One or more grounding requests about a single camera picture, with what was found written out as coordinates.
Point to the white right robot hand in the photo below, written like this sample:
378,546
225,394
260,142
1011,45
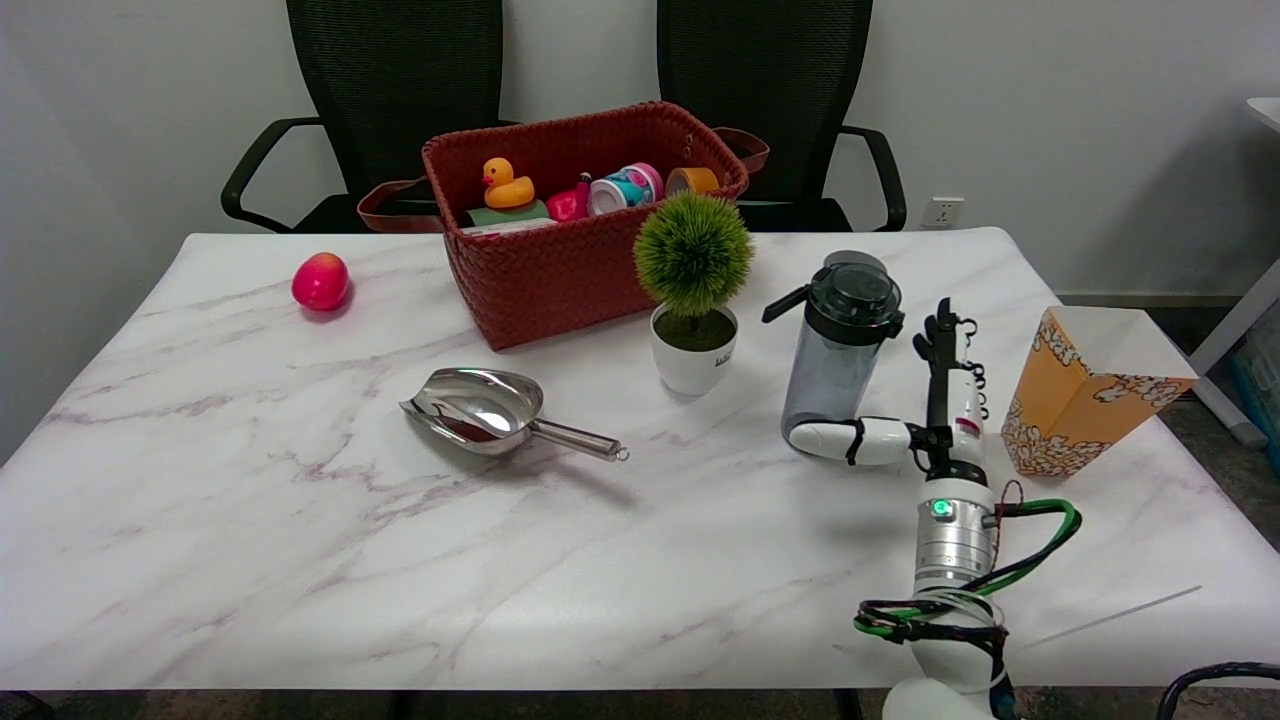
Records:
945,400

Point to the dark grey water bottle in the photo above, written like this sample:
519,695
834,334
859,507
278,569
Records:
836,355

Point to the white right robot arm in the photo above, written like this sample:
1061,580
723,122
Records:
950,590

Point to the orange popcorn box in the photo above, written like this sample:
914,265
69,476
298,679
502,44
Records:
1085,395

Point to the green ball plant white pot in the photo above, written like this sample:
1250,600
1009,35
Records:
693,290

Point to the black mesh office chair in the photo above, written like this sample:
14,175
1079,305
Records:
380,110
780,110

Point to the orange tape roll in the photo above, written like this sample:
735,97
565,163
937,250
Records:
692,181

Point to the pink and teal can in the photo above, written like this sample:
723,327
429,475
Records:
625,188

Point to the red woven basket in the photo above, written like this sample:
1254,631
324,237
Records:
580,240

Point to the pink toy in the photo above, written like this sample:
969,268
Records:
568,203

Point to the silver metal scoop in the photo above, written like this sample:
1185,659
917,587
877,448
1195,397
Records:
485,410

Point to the green box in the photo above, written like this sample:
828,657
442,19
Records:
505,214

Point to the yellow rubber duck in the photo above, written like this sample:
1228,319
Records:
506,185

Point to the red apple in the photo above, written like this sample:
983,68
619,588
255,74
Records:
321,281

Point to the white wall socket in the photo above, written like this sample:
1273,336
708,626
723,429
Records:
941,212

